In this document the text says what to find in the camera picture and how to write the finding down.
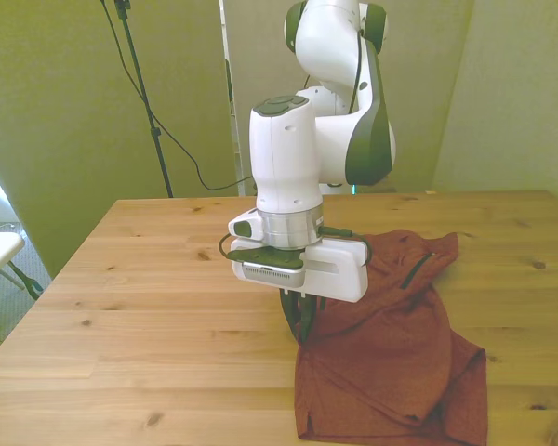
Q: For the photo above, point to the black tripod stand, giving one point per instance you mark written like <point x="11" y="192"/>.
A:
<point x="155" y="132"/>

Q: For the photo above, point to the rust orange shorts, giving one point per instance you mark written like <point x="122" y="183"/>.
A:
<point x="381" y="353"/>

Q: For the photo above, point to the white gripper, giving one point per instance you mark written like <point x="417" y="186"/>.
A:
<point x="339" y="274"/>

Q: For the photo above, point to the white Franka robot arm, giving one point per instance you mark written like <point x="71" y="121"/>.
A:
<point x="283" y="158"/>

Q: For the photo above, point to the white vertical panel edge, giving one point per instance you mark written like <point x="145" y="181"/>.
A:
<point x="236" y="139"/>

